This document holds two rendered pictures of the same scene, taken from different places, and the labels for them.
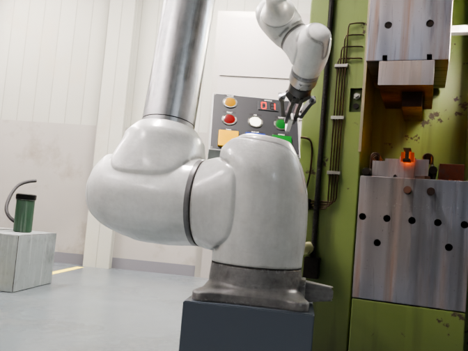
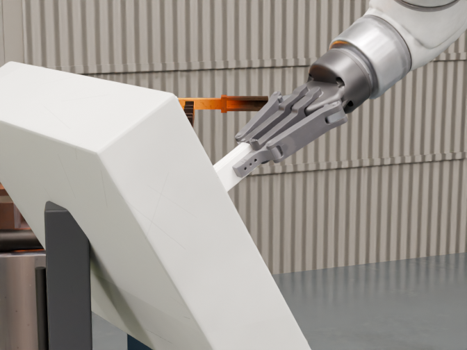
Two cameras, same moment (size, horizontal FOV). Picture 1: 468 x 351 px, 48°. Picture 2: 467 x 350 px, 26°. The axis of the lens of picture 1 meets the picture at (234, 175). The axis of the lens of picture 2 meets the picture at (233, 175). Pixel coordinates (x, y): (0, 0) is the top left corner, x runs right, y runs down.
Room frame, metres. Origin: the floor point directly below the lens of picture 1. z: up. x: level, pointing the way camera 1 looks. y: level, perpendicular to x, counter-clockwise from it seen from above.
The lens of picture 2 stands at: (2.35, 0.81, 1.29)
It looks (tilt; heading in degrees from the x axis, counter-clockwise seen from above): 12 degrees down; 241
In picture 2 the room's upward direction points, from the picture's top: straight up
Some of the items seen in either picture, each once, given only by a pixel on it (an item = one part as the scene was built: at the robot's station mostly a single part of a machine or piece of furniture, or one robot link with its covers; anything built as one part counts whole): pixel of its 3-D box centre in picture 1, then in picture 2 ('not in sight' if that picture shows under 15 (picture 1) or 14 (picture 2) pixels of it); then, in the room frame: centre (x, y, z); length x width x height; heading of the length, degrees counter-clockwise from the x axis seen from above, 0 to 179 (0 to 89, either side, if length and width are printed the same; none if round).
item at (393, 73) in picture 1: (407, 86); not in sight; (2.12, -0.68, 1.32); 0.42 x 0.20 x 0.10; 160
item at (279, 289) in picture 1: (266, 281); not in sight; (0.89, -0.07, 0.63); 0.22 x 0.18 x 0.06; 82
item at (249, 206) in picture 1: (255, 198); not in sight; (0.90, -0.04, 0.77); 0.18 x 0.16 x 0.22; 74
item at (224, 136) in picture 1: (228, 139); not in sight; (1.91, 0.03, 1.01); 0.07 x 0.05 x 0.07; 95
